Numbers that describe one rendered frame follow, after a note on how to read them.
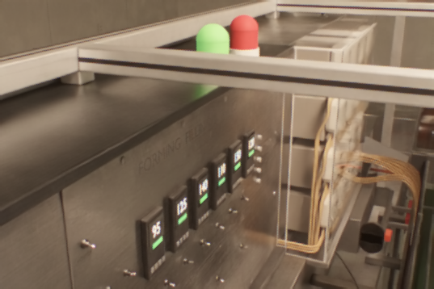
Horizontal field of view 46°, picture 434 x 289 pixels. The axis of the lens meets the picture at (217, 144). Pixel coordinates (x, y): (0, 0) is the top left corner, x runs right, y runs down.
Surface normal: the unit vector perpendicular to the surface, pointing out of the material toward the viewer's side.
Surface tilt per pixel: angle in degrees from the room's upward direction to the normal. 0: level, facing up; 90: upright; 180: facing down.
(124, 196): 90
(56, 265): 90
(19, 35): 90
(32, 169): 0
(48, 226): 90
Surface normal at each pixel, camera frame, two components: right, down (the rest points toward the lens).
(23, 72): 0.91, 0.14
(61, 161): 0.00, -0.94
